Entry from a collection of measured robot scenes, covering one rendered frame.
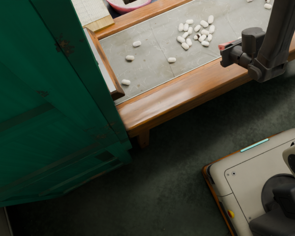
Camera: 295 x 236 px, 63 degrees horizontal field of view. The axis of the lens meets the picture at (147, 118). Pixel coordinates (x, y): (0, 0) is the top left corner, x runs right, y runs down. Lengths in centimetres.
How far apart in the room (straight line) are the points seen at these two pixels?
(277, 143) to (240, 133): 32
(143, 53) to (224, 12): 42
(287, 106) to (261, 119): 23
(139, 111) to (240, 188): 78
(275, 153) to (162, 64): 87
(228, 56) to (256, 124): 105
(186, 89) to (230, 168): 64
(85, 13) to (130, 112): 48
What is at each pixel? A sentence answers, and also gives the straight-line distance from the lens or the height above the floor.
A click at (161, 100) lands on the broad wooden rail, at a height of 76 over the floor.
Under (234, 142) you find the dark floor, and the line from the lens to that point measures 179.
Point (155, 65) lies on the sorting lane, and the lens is 103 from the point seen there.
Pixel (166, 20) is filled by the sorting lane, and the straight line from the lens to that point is 115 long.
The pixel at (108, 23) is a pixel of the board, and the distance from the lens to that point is 111.
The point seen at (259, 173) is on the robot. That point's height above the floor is 28.
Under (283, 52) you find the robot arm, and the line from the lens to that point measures 74.
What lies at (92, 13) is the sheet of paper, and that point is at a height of 78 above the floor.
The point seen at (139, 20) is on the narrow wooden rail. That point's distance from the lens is 113.
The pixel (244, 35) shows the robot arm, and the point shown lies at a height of 104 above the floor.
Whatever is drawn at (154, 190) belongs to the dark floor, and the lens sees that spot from 166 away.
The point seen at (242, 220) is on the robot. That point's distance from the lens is 148.
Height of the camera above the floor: 166
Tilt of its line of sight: 75 degrees down
